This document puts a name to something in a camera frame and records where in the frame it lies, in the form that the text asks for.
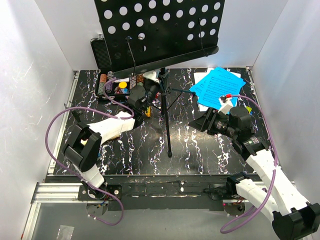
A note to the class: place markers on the yellow dealer button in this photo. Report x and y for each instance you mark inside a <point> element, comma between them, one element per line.
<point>122,85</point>

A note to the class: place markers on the black microphone stand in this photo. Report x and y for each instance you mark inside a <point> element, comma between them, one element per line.
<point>77,116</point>

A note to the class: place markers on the black poker chip case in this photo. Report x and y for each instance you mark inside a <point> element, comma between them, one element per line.
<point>106,82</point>

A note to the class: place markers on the yellow blue block toy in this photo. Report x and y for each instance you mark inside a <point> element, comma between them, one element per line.
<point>148,112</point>

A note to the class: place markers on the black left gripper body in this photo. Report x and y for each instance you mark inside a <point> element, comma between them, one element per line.
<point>151,90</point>

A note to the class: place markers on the black music stand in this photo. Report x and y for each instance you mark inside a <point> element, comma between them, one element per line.
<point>148,35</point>

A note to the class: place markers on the white sheet music page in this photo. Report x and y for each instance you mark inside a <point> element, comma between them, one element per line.
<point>217,75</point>

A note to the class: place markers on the orange green blue block toy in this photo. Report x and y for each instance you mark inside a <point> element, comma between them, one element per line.
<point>249,109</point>

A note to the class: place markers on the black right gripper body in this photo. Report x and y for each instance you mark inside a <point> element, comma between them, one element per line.
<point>218,124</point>

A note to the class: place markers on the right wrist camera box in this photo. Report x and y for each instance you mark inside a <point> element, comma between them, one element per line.
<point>226,104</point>

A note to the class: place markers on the blue sheet music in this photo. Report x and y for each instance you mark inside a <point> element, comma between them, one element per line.
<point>200,79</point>
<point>220,87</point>

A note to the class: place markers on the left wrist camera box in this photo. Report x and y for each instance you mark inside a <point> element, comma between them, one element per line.
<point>152,75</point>

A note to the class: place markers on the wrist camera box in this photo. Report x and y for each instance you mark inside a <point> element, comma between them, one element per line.
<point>226,104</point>
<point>152,75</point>

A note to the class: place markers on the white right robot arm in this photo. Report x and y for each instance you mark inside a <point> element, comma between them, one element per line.
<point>291,215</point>

